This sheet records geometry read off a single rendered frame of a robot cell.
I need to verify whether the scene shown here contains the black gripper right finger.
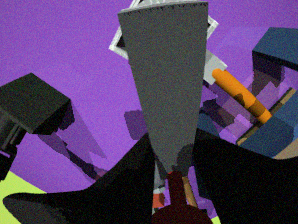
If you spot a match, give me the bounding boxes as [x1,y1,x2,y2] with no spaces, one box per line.
[193,127,298,224]

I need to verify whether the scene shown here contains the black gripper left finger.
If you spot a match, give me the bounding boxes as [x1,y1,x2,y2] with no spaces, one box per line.
[3,133,154,224]

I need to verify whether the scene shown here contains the grey cylinder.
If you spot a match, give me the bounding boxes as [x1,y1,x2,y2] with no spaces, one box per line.
[153,161,166,194]

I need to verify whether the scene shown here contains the black-headed mallet with wooden handle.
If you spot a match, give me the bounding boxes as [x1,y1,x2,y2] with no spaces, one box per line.
[182,177,208,214]

